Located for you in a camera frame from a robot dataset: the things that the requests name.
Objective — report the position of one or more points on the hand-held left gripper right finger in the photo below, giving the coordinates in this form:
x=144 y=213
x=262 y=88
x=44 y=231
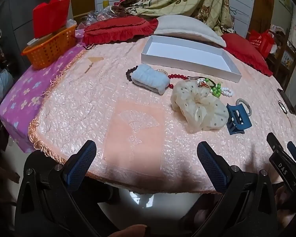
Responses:
x=212 y=165

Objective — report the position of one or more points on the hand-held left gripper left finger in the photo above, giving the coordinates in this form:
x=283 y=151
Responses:
x=81 y=163

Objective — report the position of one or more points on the blue hair claw clip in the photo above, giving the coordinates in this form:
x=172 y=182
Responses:
x=236 y=121

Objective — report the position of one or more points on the cream polka dot scrunchie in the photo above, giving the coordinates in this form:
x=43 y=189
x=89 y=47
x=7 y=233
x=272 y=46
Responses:
x=202 y=108

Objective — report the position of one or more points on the light blue fluffy scrunchie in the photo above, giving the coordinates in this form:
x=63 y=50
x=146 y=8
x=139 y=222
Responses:
x=150 y=77

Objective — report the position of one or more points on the white shallow cardboard box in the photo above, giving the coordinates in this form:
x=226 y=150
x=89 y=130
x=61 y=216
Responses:
x=187 y=54

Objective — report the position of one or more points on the purple flowered bed sheet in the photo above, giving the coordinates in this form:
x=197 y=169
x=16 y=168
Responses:
x=27 y=91

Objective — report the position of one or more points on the wooden chair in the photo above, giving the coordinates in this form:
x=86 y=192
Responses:
x=283 y=51

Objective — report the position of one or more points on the white plastic bag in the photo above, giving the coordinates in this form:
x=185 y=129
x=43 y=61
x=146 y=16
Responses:
x=2 y=81

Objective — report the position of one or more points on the red fringed cushion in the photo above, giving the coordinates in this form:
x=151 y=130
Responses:
x=246 y=51

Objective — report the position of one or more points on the red shopping bag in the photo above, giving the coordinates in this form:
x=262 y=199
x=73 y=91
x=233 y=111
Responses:
x=260 y=42

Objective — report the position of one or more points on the orange plastic basket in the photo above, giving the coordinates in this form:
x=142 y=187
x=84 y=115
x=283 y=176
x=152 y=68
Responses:
x=49 y=49

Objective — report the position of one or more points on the red ruffled cushion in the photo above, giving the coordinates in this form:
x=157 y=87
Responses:
x=118 y=30

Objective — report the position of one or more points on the beige pillow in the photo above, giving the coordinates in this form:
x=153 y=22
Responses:
x=187 y=28

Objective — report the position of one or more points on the clear plastic bags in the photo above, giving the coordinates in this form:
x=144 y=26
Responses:
x=98 y=16

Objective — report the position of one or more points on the red paper bag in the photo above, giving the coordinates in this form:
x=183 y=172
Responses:
x=49 y=14

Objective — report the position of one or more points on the grey refrigerator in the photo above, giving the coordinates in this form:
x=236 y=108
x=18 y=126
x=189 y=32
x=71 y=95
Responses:
x=22 y=5

